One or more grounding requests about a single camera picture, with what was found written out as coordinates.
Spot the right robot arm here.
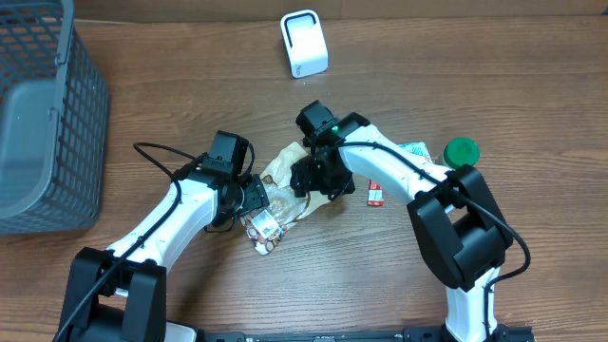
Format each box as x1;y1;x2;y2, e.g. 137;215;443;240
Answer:
290;101;513;341

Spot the grey plastic mesh basket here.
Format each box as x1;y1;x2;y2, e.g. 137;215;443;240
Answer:
1;0;110;236

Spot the brown white snack bag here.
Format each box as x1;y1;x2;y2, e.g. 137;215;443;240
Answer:
241;142;330;256

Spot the red snack stick packet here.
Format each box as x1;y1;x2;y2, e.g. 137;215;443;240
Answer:
367;180;385;207

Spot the green lid jar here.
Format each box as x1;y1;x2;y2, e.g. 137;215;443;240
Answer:
443;137;481;169

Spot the teal wet wipes pack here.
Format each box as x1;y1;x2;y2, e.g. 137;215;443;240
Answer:
400;142;433;163

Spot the white barcode scanner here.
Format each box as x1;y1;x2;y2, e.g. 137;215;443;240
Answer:
279;9;329;79

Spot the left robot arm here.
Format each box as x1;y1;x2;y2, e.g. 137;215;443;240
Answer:
54;131;269;342

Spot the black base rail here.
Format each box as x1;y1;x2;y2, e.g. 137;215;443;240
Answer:
189;325;536;342

